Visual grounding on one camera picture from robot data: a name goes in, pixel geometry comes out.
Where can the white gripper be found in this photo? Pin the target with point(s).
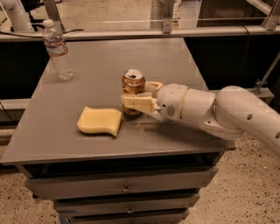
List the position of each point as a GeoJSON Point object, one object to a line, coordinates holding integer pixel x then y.
{"type": "Point", "coordinates": [170, 101]}

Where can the orange patterned soda can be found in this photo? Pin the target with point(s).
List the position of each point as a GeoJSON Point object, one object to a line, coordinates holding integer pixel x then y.
{"type": "Point", "coordinates": [132, 83]}

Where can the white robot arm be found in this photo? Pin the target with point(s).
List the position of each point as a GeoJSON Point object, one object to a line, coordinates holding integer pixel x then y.
{"type": "Point", "coordinates": [227, 114]}

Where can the yellow sponge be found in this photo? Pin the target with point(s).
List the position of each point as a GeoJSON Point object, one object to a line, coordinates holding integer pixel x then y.
{"type": "Point", "coordinates": [100, 120]}

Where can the grey drawer cabinet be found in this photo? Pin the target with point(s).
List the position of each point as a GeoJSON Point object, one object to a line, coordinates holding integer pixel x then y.
{"type": "Point", "coordinates": [77, 148]}

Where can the top grey drawer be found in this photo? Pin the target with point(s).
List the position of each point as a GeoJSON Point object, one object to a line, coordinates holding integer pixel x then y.
{"type": "Point", "coordinates": [120, 183]}

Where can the grey drawer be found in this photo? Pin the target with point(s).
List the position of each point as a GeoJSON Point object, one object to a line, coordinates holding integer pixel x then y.
{"type": "Point", "coordinates": [120, 183]}
{"type": "Point", "coordinates": [146, 217]}
{"type": "Point", "coordinates": [127, 204]}

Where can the clear plastic water bottle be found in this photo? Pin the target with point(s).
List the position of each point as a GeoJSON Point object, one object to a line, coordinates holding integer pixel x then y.
{"type": "Point", "coordinates": [56, 47]}

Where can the middle grey drawer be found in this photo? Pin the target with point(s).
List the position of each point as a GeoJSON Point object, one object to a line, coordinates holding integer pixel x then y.
{"type": "Point", "coordinates": [127, 204]}

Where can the bottom grey drawer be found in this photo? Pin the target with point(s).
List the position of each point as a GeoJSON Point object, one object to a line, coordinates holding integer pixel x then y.
{"type": "Point", "coordinates": [146, 217]}

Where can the white pipe background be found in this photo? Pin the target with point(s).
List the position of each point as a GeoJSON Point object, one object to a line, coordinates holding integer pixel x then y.
{"type": "Point", "coordinates": [17, 15]}

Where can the grey metal rail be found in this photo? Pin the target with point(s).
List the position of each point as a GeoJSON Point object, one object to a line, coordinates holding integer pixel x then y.
{"type": "Point", "coordinates": [175, 33]}

